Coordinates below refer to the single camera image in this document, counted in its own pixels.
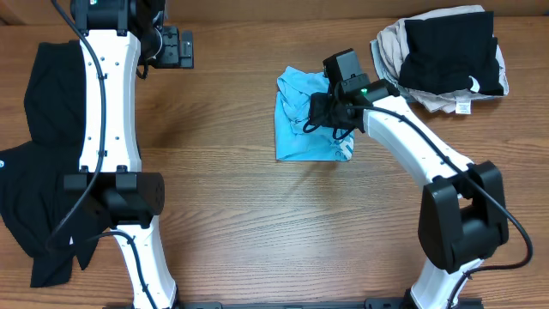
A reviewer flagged grey folded garment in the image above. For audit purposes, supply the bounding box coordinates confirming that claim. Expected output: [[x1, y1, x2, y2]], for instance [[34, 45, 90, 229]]
[[371, 39, 415, 103]]

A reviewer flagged beige folded garment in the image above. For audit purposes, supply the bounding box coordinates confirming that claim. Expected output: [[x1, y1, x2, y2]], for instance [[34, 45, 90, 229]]
[[371, 4, 510, 113]]

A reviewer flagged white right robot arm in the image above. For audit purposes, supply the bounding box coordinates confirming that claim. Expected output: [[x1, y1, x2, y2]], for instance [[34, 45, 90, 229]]
[[304, 76, 509, 308]]

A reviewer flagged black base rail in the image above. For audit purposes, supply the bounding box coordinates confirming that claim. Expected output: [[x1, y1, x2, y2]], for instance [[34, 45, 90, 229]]
[[102, 295, 485, 309]]

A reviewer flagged black garment on left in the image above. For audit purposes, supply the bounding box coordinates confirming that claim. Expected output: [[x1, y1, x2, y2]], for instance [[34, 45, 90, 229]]
[[1, 41, 104, 288]]

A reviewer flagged light blue t-shirt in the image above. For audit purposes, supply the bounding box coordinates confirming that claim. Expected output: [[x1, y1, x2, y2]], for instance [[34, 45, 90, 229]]
[[274, 66, 354, 161]]

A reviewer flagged black folded garment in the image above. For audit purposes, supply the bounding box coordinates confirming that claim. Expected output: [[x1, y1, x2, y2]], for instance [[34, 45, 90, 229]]
[[399, 11, 504, 95]]

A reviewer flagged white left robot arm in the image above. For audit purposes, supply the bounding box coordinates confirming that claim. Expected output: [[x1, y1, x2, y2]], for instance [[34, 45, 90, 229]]
[[59, 0, 194, 308]]

